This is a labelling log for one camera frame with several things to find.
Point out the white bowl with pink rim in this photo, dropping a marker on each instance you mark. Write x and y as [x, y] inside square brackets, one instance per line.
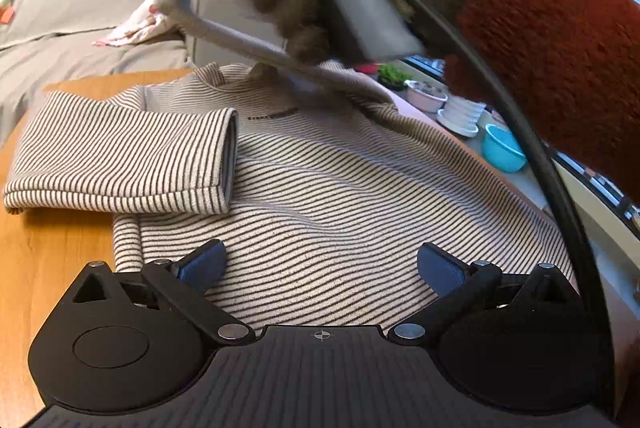
[425, 100]

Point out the blue plastic bowl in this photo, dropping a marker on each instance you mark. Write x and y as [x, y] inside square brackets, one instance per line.
[500, 150]

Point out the small red item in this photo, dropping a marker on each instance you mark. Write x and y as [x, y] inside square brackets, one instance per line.
[369, 68]

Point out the striped long-sleeve shirt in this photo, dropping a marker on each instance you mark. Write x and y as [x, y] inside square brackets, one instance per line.
[325, 188]

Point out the floral cloth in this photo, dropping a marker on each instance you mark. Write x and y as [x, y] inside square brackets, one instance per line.
[140, 25]

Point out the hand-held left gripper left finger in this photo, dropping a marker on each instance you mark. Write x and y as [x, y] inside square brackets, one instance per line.
[202, 267]

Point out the stack of white bowls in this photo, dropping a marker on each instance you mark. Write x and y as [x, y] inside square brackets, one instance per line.
[462, 113]

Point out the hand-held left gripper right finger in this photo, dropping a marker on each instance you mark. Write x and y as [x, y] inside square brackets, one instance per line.
[442, 272]

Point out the small orange item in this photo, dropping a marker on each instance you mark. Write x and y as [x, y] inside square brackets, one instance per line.
[6, 14]

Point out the grey sofa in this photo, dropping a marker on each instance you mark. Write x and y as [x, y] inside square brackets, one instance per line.
[75, 7]

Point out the person's right forearm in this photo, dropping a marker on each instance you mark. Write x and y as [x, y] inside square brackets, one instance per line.
[540, 22]

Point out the small green potted plant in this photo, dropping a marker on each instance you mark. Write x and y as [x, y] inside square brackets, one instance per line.
[392, 73]

